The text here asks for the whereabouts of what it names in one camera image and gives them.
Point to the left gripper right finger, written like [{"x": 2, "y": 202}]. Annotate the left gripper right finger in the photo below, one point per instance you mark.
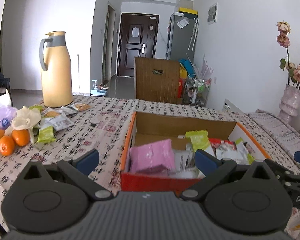
[{"x": 215, "y": 172}]

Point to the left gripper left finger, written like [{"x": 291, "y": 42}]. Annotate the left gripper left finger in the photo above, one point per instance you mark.
[{"x": 76, "y": 173}]

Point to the red snack packet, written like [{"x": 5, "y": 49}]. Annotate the red snack packet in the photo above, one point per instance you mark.
[{"x": 222, "y": 145}]

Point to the green snack packet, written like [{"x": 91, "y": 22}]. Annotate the green snack packet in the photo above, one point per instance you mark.
[
  {"x": 46, "y": 135},
  {"x": 200, "y": 141}
]

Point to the pink snack bag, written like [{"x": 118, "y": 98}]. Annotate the pink snack bag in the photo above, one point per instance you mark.
[{"x": 155, "y": 157}]

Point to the white printed snack packet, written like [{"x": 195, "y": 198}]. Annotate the white printed snack packet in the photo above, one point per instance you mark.
[{"x": 240, "y": 155}]

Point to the green snack packet on table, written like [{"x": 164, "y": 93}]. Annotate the green snack packet on table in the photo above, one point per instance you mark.
[{"x": 46, "y": 135}]

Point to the calligraphy tablecloth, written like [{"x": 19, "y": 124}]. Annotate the calligraphy tablecloth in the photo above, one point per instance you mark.
[{"x": 104, "y": 127}]

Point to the white grey snack packet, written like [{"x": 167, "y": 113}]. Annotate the white grey snack packet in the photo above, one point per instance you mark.
[{"x": 61, "y": 122}]

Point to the folded patterned cloth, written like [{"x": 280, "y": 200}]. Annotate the folded patterned cloth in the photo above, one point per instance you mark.
[{"x": 286, "y": 138}]

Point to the orange white cardboard box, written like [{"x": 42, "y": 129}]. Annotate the orange white cardboard box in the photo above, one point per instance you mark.
[{"x": 145, "y": 128}]

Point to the cracker snack packet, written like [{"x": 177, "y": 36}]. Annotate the cracker snack packet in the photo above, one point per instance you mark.
[{"x": 80, "y": 107}]

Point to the cream tissue wad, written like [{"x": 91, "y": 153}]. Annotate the cream tissue wad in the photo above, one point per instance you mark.
[{"x": 26, "y": 119}]

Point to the metal storage cart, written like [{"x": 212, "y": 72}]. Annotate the metal storage cart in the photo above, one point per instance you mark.
[{"x": 196, "y": 91}]

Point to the yellow thermos jug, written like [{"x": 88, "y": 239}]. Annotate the yellow thermos jug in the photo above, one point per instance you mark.
[{"x": 56, "y": 70}]

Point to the pink ribbed vase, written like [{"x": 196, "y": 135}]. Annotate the pink ribbed vase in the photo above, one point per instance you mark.
[{"x": 289, "y": 104}]

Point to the red gift box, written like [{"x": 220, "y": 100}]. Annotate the red gift box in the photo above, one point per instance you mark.
[{"x": 181, "y": 88}]

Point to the purple plastic bag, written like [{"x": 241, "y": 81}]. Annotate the purple plastic bag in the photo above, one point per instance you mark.
[{"x": 7, "y": 114}]

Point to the brown wooden chair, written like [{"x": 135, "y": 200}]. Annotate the brown wooden chair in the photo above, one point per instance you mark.
[{"x": 156, "y": 80}]

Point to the dried pink roses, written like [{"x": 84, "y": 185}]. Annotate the dried pink roses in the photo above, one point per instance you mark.
[{"x": 288, "y": 63}]

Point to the grey refrigerator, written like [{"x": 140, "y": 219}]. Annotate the grey refrigerator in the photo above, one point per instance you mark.
[{"x": 181, "y": 37}]

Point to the dark brown entrance door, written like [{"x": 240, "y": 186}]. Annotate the dark brown entrance door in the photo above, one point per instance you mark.
[{"x": 138, "y": 37}]

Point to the yellow box on refrigerator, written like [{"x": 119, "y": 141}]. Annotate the yellow box on refrigerator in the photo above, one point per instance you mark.
[{"x": 188, "y": 11}]

